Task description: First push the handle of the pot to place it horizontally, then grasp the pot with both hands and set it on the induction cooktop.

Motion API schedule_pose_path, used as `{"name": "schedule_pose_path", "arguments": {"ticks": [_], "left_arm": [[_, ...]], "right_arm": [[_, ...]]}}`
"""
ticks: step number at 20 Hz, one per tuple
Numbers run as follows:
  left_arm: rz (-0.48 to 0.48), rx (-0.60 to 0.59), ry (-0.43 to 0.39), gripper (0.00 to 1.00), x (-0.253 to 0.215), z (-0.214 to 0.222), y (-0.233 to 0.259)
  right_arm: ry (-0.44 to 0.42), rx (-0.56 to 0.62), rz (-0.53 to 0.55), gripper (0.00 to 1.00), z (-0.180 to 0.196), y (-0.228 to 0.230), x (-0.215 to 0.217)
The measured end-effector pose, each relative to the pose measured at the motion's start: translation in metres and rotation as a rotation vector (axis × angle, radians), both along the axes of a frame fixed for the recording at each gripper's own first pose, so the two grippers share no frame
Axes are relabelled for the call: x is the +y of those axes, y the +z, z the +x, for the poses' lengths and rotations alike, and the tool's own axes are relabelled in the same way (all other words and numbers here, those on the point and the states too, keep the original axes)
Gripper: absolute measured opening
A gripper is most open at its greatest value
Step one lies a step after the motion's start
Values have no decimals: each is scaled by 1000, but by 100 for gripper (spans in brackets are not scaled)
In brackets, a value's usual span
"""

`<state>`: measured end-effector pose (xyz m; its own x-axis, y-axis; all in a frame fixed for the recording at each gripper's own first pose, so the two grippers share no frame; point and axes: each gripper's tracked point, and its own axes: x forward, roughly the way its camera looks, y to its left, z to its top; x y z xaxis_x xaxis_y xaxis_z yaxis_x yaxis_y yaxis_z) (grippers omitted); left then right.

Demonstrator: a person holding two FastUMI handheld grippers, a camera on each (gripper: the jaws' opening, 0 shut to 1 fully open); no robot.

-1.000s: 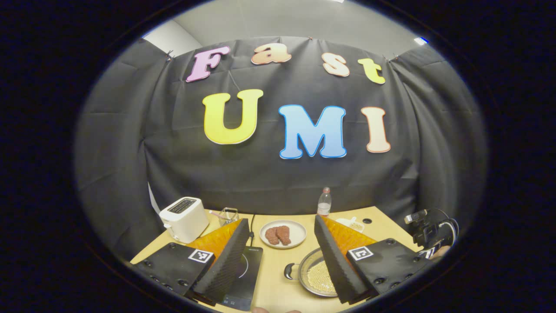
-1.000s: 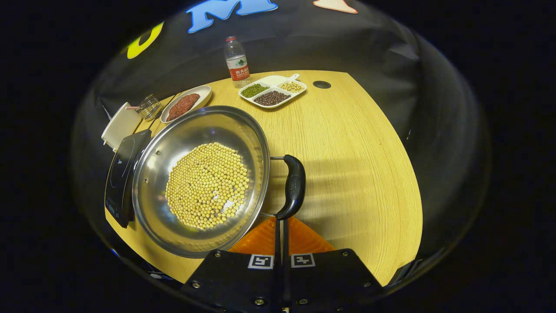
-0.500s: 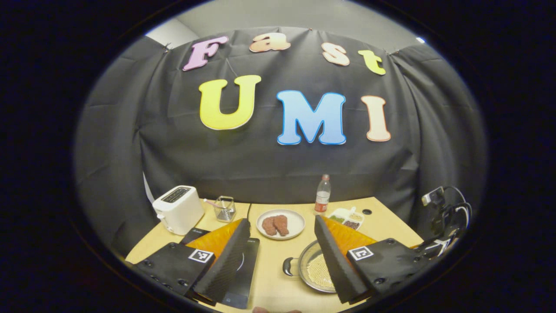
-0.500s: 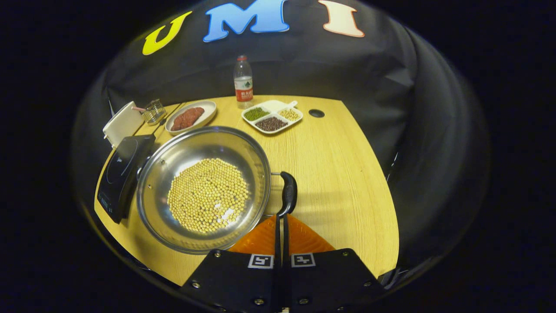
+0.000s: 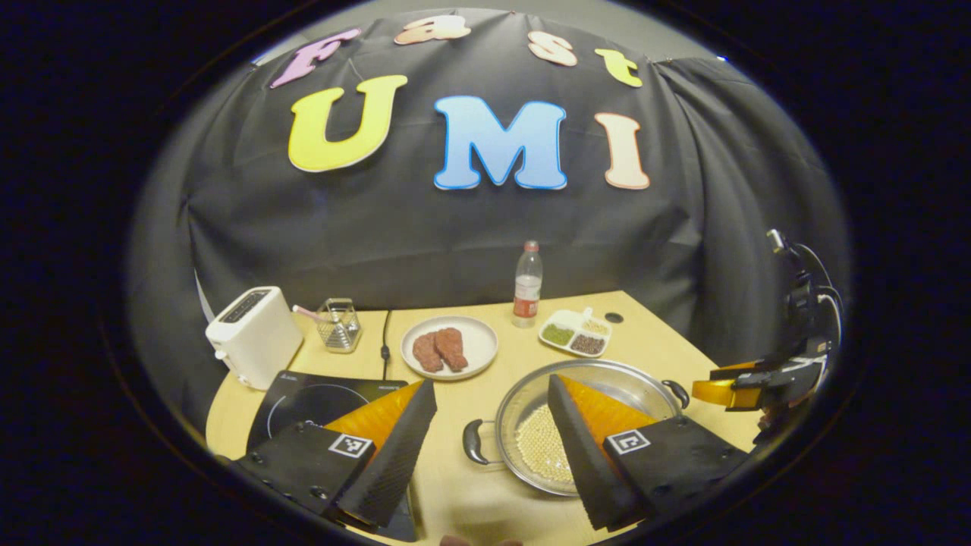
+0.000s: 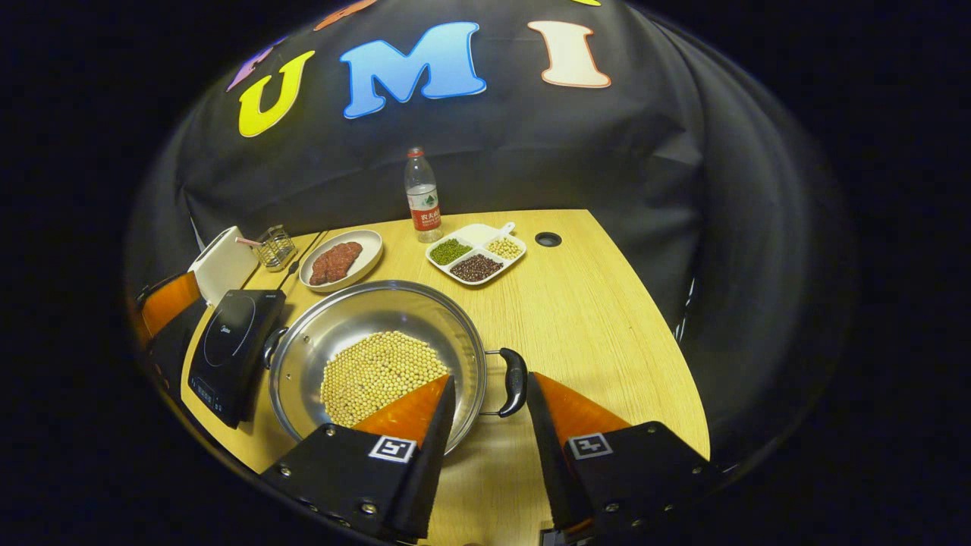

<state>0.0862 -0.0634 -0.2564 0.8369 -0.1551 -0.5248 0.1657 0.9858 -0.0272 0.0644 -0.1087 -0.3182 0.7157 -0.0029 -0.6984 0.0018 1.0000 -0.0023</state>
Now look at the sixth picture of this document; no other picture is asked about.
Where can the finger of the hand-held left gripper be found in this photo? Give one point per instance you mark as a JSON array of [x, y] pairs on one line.
[[171, 303]]

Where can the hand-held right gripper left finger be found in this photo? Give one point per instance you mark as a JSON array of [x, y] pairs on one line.
[[432, 470]]

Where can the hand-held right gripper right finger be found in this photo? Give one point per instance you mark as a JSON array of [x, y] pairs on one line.
[[550, 462]]

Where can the black induction cooktop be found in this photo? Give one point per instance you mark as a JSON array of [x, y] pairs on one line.
[[235, 341]]

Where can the stainless steel pot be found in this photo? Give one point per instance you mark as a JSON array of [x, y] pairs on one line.
[[364, 311]]

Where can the white toaster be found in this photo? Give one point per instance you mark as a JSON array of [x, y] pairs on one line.
[[224, 265]]

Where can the pink stick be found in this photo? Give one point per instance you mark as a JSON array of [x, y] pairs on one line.
[[247, 242]]

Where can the large soybean pile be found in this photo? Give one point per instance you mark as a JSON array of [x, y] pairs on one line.
[[372, 371]]

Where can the brown meat slice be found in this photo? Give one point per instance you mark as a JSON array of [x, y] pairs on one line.
[[347, 255], [322, 270]]

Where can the white round plate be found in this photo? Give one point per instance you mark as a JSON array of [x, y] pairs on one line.
[[368, 258]]

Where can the dark red bean portion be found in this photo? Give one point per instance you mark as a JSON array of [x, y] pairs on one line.
[[476, 268]]

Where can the small soybean portion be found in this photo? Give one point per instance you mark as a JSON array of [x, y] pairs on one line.
[[504, 248]]

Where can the green mung bean portion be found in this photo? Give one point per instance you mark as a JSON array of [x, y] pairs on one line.
[[450, 251]]

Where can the white divided dish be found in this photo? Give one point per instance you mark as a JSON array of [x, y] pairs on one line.
[[474, 233]]

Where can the clear plastic water bottle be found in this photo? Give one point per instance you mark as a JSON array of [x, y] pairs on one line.
[[423, 205]]

